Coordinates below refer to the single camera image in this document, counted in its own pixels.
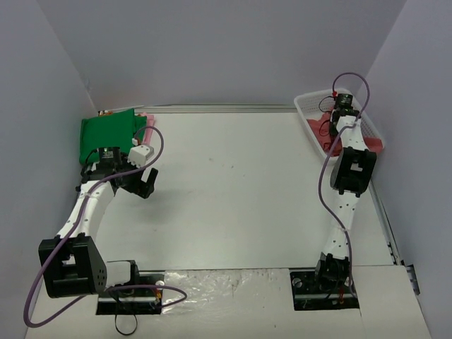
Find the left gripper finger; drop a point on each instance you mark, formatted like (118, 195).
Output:
(144, 189)
(152, 178)

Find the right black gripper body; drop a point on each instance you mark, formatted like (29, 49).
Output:
(343, 101)

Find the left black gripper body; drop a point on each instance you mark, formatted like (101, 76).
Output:
(140, 183)

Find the red t shirt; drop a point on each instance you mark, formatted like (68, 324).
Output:
(321, 131)

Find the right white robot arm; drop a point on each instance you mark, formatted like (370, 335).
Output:
(349, 179)

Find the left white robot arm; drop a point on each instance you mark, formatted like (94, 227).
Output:
(73, 265)

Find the white plastic basket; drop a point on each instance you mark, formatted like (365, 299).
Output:
(311, 107)

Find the pink folded t shirt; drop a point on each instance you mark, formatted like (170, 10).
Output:
(147, 133)

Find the green folded t shirt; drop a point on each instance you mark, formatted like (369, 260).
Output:
(109, 130)

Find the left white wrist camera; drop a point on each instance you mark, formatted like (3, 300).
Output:
(140, 155)

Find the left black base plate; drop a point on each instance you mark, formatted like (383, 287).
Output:
(129, 302)

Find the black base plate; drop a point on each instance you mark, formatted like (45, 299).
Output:
(310, 295)
(129, 302)

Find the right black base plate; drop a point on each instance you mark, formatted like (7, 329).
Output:
(310, 295)

